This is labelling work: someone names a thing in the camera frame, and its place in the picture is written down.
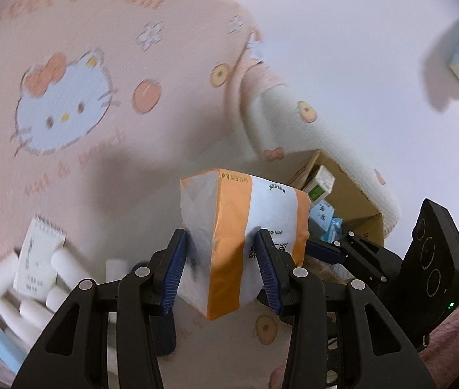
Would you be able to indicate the person's pink fleece clothing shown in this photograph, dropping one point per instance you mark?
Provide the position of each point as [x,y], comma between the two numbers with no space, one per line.
[456,332]

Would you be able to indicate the white spiral notepad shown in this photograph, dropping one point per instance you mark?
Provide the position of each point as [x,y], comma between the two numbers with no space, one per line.
[36,259]

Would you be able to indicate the green white carton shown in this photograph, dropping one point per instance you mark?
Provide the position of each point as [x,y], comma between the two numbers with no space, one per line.
[320,184]

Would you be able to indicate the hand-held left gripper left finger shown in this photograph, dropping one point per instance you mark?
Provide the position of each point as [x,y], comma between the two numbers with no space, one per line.
[176,271]

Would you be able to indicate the small blue tissue packet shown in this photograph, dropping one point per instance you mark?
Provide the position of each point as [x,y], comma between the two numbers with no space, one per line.
[320,212]

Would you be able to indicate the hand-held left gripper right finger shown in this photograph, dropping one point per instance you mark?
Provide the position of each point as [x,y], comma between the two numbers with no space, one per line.
[266,267]

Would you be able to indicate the baby wipes pack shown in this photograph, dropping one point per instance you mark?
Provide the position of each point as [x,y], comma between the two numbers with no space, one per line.
[332,229]

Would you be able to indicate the pink cat printed blanket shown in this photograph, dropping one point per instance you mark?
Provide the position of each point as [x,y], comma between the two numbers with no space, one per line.
[152,137]

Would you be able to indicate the brown cardboard box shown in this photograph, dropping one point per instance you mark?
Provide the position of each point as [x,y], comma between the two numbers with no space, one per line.
[359,206]

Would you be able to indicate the pile of white tubes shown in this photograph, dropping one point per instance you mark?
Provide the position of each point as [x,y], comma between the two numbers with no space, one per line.
[30,312]

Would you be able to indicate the light blue tube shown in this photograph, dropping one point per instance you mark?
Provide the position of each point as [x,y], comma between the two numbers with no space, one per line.
[2,346]

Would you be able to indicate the orange white tissue pack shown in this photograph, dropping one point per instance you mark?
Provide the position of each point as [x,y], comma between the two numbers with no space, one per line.
[229,219]

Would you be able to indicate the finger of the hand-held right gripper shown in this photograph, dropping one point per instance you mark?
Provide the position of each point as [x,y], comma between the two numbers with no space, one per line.
[322,250]

